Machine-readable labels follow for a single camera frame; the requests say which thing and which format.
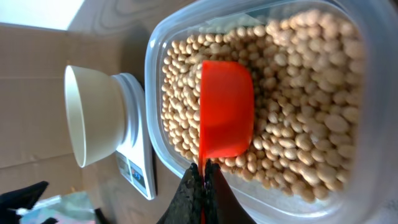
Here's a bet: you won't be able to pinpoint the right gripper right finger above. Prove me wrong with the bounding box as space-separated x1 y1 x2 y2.
204 161 256 224

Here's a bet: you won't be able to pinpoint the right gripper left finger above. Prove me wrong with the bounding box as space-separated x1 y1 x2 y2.
157 163 203 224

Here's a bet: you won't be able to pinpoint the red plastic measuring scoop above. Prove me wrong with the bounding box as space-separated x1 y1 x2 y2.
198 60 254 175

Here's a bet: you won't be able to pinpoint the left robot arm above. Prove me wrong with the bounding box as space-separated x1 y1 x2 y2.
1 181 110 224

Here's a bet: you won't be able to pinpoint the white digital kitchen scale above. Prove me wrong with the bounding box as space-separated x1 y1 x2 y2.
112 73 157 200

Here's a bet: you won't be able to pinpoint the white ceramic bowl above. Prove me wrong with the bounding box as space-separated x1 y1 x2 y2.
64 65 126 167

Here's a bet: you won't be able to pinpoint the soybeans in container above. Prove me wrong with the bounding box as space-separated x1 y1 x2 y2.
161 9 365 203

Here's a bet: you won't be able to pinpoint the clear plastic container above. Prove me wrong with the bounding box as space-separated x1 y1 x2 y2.
145 0 397 223

